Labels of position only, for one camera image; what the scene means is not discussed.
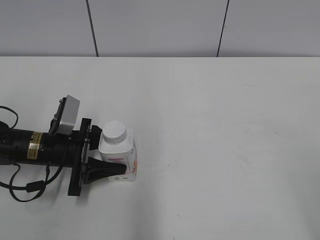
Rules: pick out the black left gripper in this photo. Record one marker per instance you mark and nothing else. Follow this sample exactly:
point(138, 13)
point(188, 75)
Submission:
point(67, 151)

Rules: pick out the white screw bottle cap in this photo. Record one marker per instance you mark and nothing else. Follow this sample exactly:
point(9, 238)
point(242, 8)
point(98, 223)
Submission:
point(114, 132)

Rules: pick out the white square yogurt bottle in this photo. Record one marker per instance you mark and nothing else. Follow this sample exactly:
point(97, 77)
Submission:
point(122, 153)

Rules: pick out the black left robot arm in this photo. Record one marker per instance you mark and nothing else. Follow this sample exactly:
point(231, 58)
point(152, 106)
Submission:
point(19, 147)

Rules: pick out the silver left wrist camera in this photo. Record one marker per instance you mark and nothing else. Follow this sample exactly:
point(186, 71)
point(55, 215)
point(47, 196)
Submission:
point(65, 118)

